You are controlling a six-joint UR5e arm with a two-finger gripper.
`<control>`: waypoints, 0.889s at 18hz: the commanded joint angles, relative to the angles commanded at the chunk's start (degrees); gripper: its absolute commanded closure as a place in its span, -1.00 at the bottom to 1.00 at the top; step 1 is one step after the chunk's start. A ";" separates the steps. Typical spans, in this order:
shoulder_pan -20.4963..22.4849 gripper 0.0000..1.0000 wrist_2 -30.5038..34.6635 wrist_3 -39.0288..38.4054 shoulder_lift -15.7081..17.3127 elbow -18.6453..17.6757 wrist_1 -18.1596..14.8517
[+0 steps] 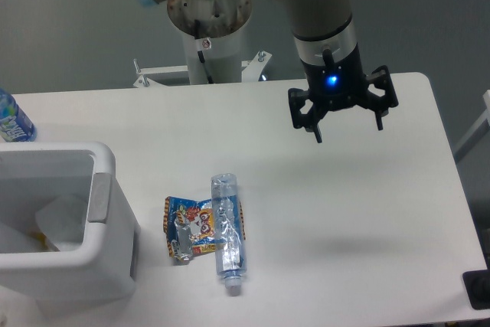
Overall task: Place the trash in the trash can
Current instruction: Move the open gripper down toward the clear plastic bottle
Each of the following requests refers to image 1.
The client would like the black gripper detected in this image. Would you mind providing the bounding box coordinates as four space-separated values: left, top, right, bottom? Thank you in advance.
288 46 399 143

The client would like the crushed clear plastic bottle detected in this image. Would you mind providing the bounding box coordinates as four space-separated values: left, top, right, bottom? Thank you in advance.
211 173 247 296

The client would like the blue snack wrapper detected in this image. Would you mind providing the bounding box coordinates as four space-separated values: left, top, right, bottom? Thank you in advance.
164 195 247 267

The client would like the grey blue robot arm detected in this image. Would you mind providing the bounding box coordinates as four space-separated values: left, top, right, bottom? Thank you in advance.
139 0 398 136

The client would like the white paper trash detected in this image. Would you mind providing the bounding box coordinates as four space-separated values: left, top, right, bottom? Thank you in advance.
1 195 88 253

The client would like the white plastic trash can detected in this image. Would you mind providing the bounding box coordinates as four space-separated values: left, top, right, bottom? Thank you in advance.
1 142 140 321

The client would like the black table clamp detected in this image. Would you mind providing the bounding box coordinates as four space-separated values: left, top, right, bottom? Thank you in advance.
462 270 489 310

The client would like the blue labelled water bottle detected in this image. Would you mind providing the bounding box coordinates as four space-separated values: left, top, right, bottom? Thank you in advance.
1 89 37 142

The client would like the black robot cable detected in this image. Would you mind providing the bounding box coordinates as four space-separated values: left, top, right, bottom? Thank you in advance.
193 19 214 84

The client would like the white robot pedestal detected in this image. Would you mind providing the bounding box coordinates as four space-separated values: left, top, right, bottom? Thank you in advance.
132 0 273 89

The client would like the white frame at right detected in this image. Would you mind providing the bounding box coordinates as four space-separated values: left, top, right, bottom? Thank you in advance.
453 90 489 165

